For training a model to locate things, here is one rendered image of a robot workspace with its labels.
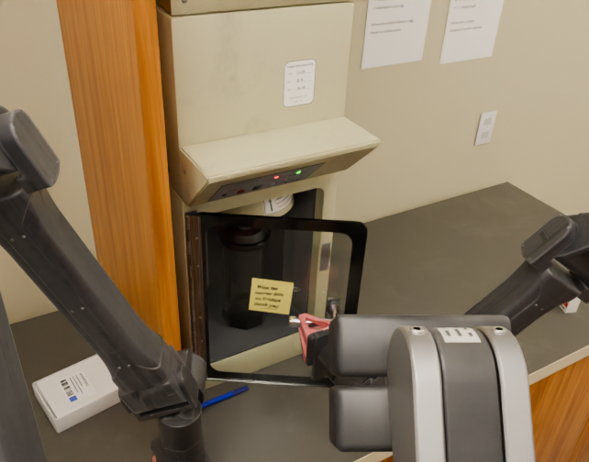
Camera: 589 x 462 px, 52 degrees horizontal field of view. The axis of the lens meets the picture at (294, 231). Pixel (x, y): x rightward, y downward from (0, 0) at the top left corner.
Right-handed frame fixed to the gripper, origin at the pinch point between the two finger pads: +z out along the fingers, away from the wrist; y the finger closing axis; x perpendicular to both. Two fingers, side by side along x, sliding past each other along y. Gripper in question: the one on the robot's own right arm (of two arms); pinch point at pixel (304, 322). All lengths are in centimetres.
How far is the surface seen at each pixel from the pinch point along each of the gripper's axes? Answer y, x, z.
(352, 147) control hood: 30.7, -10.2, 4.7
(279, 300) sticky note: 1.3, 1.8, 6.0
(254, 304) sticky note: -0.1, 5.7, 8.4
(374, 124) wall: 5, -58, 59
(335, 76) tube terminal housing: 38.6, -13.4, 16.1
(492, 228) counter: -26, -91, 36
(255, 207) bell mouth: 14.1, 0.6, 18.6
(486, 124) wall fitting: -3, -104, 59
